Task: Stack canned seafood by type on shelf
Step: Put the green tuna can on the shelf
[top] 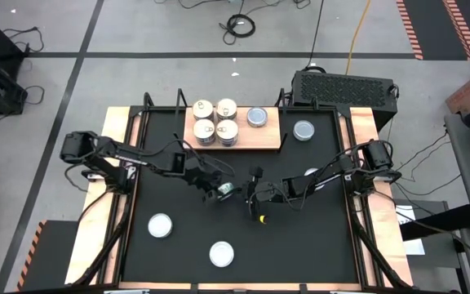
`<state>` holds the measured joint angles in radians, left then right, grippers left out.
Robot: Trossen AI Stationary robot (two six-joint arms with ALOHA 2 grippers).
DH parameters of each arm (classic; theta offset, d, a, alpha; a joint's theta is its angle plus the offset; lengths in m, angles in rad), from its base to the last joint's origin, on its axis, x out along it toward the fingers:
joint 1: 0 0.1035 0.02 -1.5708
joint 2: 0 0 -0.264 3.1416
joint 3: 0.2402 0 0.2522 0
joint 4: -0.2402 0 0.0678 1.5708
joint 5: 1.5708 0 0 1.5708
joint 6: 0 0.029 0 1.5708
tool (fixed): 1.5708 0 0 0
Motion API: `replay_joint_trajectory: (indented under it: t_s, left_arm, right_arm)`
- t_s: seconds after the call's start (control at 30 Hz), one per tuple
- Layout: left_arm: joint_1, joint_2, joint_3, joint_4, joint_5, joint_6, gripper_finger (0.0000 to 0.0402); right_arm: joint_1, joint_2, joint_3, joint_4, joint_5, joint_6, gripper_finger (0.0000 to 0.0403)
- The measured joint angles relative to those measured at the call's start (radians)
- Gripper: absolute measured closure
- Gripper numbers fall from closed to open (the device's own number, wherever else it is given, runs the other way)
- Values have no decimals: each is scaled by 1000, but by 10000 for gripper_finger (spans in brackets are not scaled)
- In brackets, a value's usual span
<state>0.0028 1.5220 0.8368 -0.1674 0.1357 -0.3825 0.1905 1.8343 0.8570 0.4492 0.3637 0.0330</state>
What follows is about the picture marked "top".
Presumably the white paper sheet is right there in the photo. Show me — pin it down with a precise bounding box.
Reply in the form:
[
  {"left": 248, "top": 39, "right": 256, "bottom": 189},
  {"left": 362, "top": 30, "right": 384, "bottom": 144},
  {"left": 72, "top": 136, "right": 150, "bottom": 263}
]
[{"left": 395, "top": 203, "right": 427, "bottom": 256}]

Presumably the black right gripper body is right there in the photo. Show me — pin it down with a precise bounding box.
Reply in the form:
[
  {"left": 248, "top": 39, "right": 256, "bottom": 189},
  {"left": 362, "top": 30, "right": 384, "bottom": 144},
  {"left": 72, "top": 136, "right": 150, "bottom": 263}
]
[{"left": 243, "top": 166, "right": 271, "bottom": 224}]

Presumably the yellow cable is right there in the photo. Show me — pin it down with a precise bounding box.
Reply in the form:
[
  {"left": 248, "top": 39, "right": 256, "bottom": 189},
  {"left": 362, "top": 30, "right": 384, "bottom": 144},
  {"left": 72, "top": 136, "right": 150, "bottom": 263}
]
[{"left": 344, "top": 0, "right": 373, "bottom": 76}]

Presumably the wooden shelf with black frame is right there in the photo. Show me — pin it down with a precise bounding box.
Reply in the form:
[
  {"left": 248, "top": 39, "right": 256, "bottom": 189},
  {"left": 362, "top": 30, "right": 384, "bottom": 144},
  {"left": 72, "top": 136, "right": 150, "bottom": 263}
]
[{"left": 172, "top": 87, "right": 290, "bottom": 154}]

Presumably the long black cable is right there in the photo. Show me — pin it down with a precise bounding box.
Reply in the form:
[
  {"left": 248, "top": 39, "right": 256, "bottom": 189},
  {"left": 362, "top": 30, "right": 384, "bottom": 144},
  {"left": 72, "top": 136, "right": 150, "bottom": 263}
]
[{"left": 303, "top": 0, "right": 326, "bottom": 74}]

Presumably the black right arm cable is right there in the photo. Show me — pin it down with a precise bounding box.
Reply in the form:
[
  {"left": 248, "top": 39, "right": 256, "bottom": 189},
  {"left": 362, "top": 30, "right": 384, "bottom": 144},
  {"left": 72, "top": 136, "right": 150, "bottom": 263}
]
[{"left": 392, "top": 174, "right": 463, "bottom": 197}]

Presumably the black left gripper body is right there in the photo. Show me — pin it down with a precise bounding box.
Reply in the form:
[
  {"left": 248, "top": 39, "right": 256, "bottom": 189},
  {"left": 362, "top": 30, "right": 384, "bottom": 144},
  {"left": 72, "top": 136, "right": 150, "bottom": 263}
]
[{"left": 193, "top": 167, "right": 228, "bottom": 205}]

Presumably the black metal table frame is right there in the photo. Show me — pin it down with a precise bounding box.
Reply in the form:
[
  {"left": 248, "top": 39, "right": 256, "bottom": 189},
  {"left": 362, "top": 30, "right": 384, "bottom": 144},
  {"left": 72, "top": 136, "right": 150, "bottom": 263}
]
[{"left": 71, "top": 91, "right": 414, "bottom": 292}]

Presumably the black beam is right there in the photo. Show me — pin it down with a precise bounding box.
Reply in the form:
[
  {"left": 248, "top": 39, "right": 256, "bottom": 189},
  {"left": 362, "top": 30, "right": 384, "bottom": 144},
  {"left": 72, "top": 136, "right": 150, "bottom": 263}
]
[{"left": 400, "top": 203, "right": 470, "bottom": 242}]

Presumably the black orange-striped floor mat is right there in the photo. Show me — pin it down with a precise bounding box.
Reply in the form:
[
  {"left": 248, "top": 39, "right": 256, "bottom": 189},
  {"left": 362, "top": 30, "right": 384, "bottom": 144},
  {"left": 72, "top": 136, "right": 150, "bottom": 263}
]
[
  {"left": 16, "top": 220, "right": 82, "bottom": 292},
  {"left": 396, "top": 0, "right": 470, "bottom": 62}
]

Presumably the black table mat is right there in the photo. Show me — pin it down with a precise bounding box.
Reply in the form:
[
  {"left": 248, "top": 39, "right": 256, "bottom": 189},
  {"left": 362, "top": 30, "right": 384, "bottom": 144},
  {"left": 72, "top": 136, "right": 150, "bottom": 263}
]
[{"left": 121, "top": 108, "right": 361, "bottom": 285}]

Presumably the thin black floor cable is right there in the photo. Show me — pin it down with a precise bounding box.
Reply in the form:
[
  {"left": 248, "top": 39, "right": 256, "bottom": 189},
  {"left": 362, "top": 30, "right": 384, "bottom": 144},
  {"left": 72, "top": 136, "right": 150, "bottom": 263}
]
[
  {"left": 2, "top": 25, "right": 46, "bottom": 54},
  {"left": 0, "top": 84, "right": 47, "bottom": 130}
]

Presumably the silver-lid green-label can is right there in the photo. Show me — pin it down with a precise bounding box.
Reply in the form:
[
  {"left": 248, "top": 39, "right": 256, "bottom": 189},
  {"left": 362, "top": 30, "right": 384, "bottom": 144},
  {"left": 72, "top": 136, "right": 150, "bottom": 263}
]
[
  {"left": 292, "top": 119, "right": 316, "bottom": 142},
  {"left": 304, "top": 167, "right": 326, "bottom": 192},
  {"left": 148, "top": 212, "right": 174, "bottom": 239},
  {"left": 217, "top": 181, "right": 237, "bottom": 202},
  {"left": 246, "top": 106, "right": 269, "bottom": 128},
  {"left": 208, "top": 240, "right": 236, "bottom": 269}
]

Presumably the coiled black floor cable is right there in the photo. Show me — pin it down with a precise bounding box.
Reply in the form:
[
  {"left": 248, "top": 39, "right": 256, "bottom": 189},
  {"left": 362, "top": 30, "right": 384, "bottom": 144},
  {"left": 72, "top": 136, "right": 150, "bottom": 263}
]
[{"left": 218, "top": 13, "right": 257, "bottom": 46}]

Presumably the black perforated computer case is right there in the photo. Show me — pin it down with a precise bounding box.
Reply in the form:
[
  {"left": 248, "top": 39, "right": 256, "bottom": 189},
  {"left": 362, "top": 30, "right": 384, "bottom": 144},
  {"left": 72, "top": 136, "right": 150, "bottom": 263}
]
[{"left": 290, "top": 69, "right": 399, "bottom": 132}]

